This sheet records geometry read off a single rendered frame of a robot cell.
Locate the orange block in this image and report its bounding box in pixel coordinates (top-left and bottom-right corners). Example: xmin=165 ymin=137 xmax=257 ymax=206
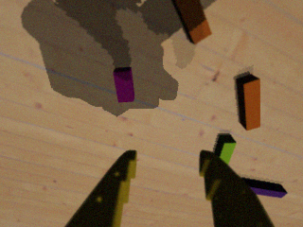
xmin=236 ymin=74 xmax=260 ymax=131
xmin=171 ymin=0 xmax=212 ymax=44

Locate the dark purple rod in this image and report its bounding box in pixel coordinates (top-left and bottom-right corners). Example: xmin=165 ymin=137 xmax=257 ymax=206
xmin=242 ymin=178 xmax=288 ymax=198

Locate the magenta rod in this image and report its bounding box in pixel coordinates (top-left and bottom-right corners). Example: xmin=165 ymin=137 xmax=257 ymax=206
xmin=113 ymin=67 xmax=134 ymax=102

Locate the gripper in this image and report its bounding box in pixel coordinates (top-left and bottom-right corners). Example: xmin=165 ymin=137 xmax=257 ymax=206
xmin=64 ymin=150 xmax=275 ymax=227

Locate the lime green rod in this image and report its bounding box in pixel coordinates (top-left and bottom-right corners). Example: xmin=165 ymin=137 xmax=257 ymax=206
xmin=214 ymin=135 xmax=237 ymax=164

